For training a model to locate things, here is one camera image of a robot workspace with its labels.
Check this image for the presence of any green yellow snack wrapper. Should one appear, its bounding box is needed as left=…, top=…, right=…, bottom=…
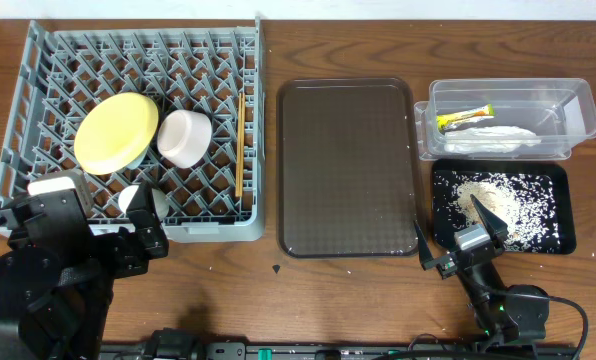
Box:
left=436, top=104, right=496, bottom=132

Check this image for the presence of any clear plastic waste bin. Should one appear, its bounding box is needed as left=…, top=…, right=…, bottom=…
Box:
left=414, top=78, right=596, bottom=161

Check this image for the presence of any light blue bowl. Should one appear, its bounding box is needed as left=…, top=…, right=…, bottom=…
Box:
left=126, top=148, right=148, bottom=170

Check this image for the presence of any white tissue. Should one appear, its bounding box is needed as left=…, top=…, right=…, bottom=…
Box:
left=444, top=126, right=541, bottom=154

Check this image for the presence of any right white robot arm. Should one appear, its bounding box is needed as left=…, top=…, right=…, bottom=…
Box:
left=414, top=197, right=549, bottom=351

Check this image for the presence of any black waste tray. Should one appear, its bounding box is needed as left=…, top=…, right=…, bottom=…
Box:
left=431, top=159, right=576, bottom=255

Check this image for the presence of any yellow round plate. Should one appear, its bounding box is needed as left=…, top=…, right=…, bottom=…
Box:
left=74, top=92, right=159, bottom=175

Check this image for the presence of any wooden chopstick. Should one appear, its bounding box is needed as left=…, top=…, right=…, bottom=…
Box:
left=235, top=92, right=245, bottom=198
left=242, top=91, right=246, bottom=195

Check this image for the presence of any spilled rice pile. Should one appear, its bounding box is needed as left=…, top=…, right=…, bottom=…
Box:
left=450, top=177, right=562, bottom=253

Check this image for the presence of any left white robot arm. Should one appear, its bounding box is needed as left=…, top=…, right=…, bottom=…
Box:
left=0, top=184, right=169, bottom=359

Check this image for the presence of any white bowl with crumbs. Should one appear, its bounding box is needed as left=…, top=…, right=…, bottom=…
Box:
left=157, top=110, right=213, bottom=168

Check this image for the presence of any white cup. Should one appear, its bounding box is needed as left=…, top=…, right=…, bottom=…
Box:
left=118, top=185, right=170, bottom=220

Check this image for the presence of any grey plastic dish rack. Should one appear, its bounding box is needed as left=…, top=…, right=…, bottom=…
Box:
left=0, top=22, right=265, bottom=243

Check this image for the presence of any black equipment rail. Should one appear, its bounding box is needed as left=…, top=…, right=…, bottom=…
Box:
left=100, top=327, right=579, bottom=360

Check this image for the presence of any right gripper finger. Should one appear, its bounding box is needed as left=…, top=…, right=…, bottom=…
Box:
left=470, top=195, right=508, bottom=238
left=413, top=221, right=435, bottom=271

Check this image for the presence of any dark brown serving tray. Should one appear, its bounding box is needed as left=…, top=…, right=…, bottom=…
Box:
left=277, top=78, right=426, bottom=259

